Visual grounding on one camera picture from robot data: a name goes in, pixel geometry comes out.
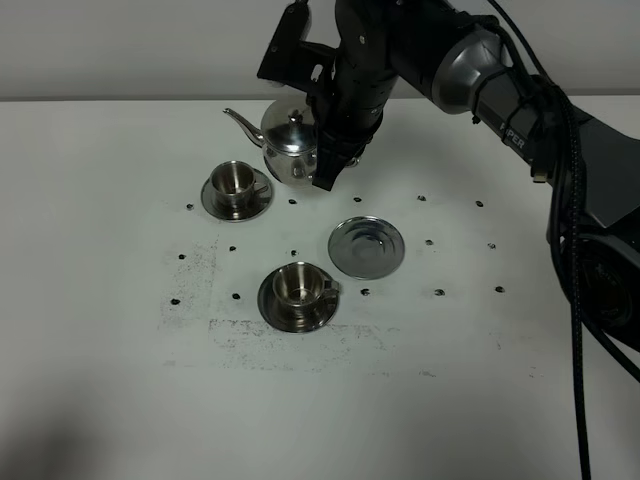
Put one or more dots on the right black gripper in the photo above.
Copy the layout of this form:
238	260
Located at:
347	106

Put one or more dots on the far stainless steel teacup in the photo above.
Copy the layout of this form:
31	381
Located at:
234	185

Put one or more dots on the near stainless steel teacup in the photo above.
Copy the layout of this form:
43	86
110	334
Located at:
302	288

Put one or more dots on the stainless steel saucer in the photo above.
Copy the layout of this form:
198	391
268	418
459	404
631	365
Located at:
278	318
260	201

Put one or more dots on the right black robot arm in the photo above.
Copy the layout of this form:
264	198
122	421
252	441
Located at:
467	63

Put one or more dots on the stainless steel teapot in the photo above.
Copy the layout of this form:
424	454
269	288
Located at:
287	139

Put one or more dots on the far stainless steel saucer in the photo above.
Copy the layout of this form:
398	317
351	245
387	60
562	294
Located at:
260	201

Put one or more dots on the stainless steel teacup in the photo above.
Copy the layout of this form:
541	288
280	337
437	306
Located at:
302	288
234	185

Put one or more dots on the near stainless steel saucer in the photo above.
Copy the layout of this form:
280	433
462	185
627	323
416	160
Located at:
278	318

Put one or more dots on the steel saucer under teapot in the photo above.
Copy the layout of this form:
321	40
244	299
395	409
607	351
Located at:
366	247

